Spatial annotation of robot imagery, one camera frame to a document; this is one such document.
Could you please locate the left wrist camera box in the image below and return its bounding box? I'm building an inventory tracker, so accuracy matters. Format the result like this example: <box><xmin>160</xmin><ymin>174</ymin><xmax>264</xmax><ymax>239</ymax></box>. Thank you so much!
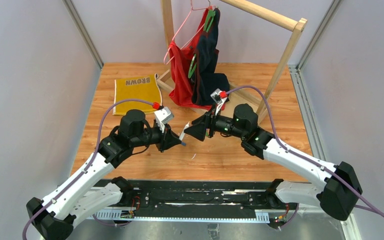
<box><xmin>154</xmin><ymin>106</ymin><xmax>174</xmax><ymax>126</ymax></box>

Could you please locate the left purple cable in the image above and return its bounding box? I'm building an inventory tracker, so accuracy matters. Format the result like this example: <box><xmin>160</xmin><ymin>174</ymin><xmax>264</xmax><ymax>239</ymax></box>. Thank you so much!
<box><xmin>22</xmin><ymin>98</ymin><xmax>161</xmax><ymax>240</ymax></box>

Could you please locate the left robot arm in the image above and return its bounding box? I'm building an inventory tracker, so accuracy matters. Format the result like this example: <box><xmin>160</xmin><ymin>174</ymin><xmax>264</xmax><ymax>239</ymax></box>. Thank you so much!
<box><xmin>26</xmin><ymin>107</ymin><xmax>182</xmax><ymax>240</ymax></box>

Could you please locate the yellow folded towel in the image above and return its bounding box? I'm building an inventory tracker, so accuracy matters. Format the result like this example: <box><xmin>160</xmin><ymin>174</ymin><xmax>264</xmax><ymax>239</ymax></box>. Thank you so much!
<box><xmin>112</xmin><ymin>73</ymin><xmax>163</xmax><ymax>116</ymax></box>

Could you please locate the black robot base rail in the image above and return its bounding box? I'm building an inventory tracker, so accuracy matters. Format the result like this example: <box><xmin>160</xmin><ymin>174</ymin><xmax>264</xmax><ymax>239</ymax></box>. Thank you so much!
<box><xmin>89</xmin><ymin>179</ymin><xmax>301</xmax><ymax>223</ymax></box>

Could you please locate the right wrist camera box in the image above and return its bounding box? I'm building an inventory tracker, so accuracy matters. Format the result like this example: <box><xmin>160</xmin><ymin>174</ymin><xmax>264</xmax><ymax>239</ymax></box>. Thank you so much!
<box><xmin>210</xmin><ymin>88</ymin><xmax>228</xmax><ymax>105</ymax></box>

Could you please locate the purple cable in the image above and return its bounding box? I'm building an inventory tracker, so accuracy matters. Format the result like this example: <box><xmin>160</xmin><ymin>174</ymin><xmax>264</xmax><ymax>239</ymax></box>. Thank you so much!
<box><xmin>22</xmin><ymin>98</ymin><xmax>161</xmax><ymax>240</ymax></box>
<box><xmin>220</xmin><ymin>85</ymin><xmax>384</xmax><ymax>225</ymax></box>

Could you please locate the green hanger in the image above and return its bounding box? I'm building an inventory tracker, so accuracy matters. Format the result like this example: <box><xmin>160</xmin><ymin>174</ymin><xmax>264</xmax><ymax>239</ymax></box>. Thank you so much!
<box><xmin>187</xmin><ymin>8</ymin><xmax>216</xmax><ymax>79</ymax></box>

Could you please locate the pink wire hanger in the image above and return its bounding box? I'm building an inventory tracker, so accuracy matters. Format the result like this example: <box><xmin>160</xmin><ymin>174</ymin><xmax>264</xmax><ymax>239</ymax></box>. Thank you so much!
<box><xmin>160</xmin><ymin>0</ymin><xmax>212</xmax><ymax>65</ymax></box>

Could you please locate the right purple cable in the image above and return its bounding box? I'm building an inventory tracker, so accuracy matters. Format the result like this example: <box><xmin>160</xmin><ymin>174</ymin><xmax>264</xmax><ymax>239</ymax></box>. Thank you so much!
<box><xmin>220</xmin><ymin>85</ymin><xmax>384</xmax><ymax>225</ymax></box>

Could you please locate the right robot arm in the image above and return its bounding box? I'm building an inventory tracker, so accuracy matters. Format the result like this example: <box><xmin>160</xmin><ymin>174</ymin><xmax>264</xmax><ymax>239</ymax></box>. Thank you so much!
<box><xmin>184</xmin><ymin>103</ymin><xmax>363</xmax><ymax>221</ymax></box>

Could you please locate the dark navy garment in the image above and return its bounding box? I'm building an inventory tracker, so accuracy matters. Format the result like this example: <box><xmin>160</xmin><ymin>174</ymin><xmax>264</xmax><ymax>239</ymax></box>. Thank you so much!
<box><xmin>190</xmin><ymin>8</ymin><xmax>230</xmax><ymax>107</ymax></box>

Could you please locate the red garment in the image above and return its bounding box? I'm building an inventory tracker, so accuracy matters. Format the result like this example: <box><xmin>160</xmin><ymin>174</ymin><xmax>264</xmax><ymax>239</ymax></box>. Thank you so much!
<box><xmin>169</xmin><ymin>7</ymin><xmax>219</xmax><ymax>110</ymax></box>

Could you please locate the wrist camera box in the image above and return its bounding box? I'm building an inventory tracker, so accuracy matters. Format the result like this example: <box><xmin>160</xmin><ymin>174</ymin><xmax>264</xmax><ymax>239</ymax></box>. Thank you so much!
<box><xmin>154</xmin><ymin>106</ymin><xmax>174</xmax><ymax>126</ymax></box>
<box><xmin>210</xmin><ymin>88</ymin><xmax>228</xmax><ymax>105</ymax></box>

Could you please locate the wooden clothes rack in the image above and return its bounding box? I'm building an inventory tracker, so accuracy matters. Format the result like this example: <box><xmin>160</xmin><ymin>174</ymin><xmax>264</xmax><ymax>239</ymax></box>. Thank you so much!
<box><xmin>156</xmin><ymin>0</ymin><xmax>308</xmax><ymax>124</ymax></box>

